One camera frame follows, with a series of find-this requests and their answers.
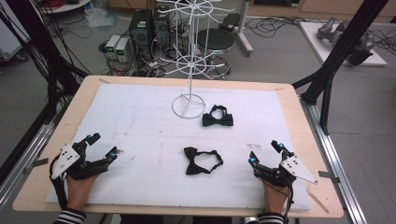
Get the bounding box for aluminium rail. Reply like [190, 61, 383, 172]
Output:
[0, 118, 64, 213]
[299, 96, 369, 224]

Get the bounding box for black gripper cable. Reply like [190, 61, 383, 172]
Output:
[285, 183, 296, 220]
[49, 154, 69, 210]

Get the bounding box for grey bench power supply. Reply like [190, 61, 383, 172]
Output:
[114, 37, 133, 63]
[105, 35, 121, 61]

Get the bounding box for black round stool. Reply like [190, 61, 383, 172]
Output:
[196, 28, 236, 80]

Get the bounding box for black metal frame post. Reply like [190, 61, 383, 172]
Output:
[6, 0, 90, 125]
[292, 0, 390, 135]

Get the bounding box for white wire display rack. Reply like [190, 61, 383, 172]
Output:
[157, 0, 236, 119]

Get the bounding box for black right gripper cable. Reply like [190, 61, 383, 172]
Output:
[285, 183, 296, 220]

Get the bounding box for black flat box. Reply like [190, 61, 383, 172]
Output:
[219, 12, 242, 34]

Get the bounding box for round white table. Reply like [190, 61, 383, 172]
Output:
[40, 0, 92, 15]

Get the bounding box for thin wooden stick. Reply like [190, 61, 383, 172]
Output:
[306, 188, 330, 215]

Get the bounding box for black bow tie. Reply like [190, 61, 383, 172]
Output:
[183, 147, 224, 175]
[201, 104, 234, 128]

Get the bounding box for white floor board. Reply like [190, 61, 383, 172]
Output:
[298, 21, 388, 67]

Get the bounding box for black computer tower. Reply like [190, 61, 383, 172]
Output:
[129, 8, 154, 49]
[152, 4, 173, 50]

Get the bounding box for black cables on floor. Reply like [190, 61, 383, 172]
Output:
[246, 16, 396, 55]

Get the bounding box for clear plastic bag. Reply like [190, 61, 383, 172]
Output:
[83, 7, 120, 30]

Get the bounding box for tangle of floor cables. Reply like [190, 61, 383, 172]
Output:
[98, 40, 176, 78]

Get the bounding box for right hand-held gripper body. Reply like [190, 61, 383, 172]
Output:
[253, 154, 319, 189]

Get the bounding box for white stand leg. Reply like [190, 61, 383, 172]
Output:
[234, 0, 255, 58]

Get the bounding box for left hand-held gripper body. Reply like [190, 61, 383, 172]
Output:
[49, 138, 110, 181]

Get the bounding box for person's left hand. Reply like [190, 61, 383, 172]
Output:
[65, 172, 101, 211]

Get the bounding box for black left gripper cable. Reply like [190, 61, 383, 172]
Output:
[49, 154, 69, 210]

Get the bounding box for metal table clamp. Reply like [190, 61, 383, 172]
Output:
[22, 158, 50, 175]
[318, 170, 341, 185]

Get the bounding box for grey robot part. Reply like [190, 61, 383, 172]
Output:
[317, 17, 377, 66]

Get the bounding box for person's right hand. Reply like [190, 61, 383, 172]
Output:
[262, 180, 291, 216]

